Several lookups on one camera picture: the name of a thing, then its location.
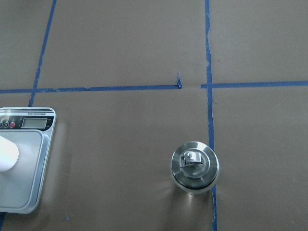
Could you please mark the pink plastic cup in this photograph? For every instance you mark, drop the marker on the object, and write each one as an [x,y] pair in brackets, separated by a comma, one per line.
[9,154]

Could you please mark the silver digital kitchen scale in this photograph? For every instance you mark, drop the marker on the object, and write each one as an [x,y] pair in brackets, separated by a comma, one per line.
[31,129]

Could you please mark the glass sauce bottle steel spout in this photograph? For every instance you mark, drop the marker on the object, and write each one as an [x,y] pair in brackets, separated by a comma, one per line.
[194,167]

